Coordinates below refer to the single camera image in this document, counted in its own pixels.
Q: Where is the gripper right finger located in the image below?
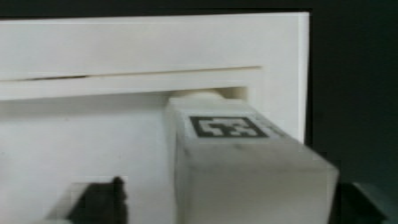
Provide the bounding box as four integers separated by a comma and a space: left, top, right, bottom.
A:
337, 182, 398, 224

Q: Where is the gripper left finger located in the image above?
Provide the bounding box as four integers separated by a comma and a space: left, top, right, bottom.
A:
65, 176, 127, 224

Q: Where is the white table leg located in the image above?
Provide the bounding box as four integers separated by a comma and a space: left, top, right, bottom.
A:
164, 91, 338, 224

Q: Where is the white square table top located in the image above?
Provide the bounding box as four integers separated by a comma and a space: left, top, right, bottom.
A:
0, 12, 308, 224

